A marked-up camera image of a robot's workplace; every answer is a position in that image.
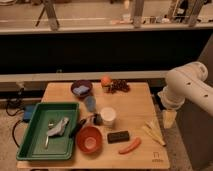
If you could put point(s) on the orange carrot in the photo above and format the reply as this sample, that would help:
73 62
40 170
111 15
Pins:
137 141

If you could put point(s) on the black rectangular block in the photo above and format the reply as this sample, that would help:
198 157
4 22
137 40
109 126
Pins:
120 136

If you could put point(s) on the orange apple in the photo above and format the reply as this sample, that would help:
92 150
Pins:
106 81

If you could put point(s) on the black handled tool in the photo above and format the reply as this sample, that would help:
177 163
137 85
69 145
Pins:
83 122

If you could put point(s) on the purple bowl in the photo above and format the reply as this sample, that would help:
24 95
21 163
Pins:
79 83

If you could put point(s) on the green plastic tray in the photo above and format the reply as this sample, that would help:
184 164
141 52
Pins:
59 147

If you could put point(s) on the red bowl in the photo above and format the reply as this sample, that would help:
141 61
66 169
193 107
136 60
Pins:
89 140

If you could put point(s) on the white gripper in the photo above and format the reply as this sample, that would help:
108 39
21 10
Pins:
168 118

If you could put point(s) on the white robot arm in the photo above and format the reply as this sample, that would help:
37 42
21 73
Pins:
185 82

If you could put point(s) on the white cup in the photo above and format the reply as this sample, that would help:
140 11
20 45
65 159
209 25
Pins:
108 116

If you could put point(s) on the metal utensil in tray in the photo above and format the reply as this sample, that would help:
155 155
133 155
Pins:
50 126

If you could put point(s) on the dark grapes bunch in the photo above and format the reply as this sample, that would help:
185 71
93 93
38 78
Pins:
119 85

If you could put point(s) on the blue cup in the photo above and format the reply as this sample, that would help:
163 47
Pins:
90 103

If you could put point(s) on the grey cloth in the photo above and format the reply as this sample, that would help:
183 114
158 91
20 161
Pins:
59 128

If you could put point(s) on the small dark object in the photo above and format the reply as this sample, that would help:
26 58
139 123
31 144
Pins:
97 119

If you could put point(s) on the blue power box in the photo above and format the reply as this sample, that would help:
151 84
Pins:
28 113

